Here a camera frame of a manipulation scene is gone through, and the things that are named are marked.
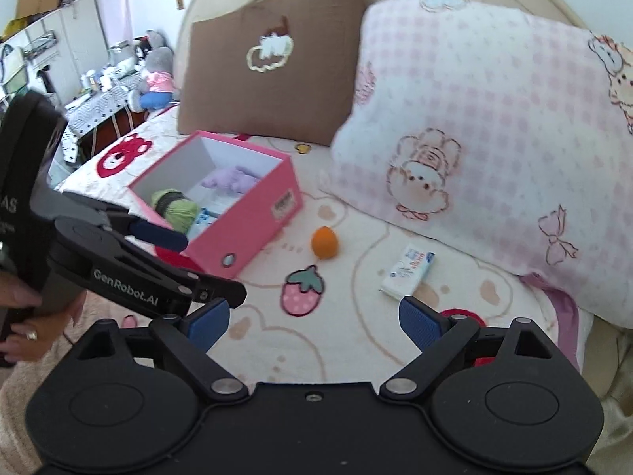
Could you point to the white wardrobe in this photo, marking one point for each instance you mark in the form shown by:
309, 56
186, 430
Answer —
74, 34

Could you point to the green yarn ball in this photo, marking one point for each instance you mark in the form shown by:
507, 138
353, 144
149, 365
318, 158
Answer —
180, 210

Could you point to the purple bed sheet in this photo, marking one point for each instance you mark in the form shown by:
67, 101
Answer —
564, 316

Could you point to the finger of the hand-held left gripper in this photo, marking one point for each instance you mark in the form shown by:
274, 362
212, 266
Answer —
158, 235
217, 291

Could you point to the blue wet wipes packet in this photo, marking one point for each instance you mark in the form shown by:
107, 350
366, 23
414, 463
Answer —
203, 221

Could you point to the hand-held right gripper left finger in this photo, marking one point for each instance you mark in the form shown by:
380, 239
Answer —
207, 325

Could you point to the pink checked pillow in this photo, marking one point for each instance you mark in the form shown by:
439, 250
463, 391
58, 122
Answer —
494, 133

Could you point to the table with patterned cloth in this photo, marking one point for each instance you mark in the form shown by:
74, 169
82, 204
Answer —
99, 109

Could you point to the small white cotton swab box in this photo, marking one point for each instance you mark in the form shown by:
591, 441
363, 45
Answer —
408, 272

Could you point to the brown pillow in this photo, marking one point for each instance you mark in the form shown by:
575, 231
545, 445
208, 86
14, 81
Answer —
272, 84

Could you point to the grey plush toy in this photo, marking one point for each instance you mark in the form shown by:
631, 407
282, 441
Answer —
157, 79

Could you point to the purple plush flower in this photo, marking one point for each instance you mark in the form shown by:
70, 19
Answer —
230, 179

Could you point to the pink cardboard box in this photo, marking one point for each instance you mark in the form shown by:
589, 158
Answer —
257, 222

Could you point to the person's left hand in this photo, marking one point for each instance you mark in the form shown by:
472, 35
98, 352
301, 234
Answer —
29, 342

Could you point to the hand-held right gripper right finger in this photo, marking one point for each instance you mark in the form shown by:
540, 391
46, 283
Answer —
420, 324

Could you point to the orange makeup sponge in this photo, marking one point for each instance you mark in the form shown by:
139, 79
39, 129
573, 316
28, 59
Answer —
325, 243

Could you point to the beige bedding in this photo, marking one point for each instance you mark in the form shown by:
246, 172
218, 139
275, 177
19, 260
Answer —
613, 381

